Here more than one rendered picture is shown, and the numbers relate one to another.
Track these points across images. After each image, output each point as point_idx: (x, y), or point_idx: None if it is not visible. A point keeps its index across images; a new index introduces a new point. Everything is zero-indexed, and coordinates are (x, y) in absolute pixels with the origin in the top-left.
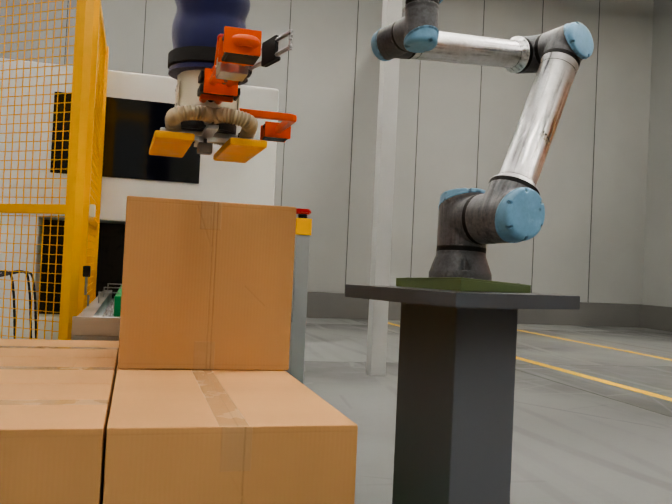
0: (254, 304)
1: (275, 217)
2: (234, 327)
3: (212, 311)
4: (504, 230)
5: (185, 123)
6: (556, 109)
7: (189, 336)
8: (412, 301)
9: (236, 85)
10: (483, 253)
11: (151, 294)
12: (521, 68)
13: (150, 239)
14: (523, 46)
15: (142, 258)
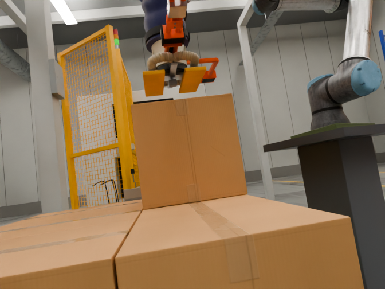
0: (218, 156)
1: (220, 101)
2: (208, 172)
3: (193, 164)
4: (359, 87)
5: (159, 69)
6: (369, 16)
7: (183, 182)
8: (310, 141)
9: (182, 31)
10: (342, 109)
11: (154, 160)
12: (336, 7)
13: (148, 127)
14: None
15: (145, 140)
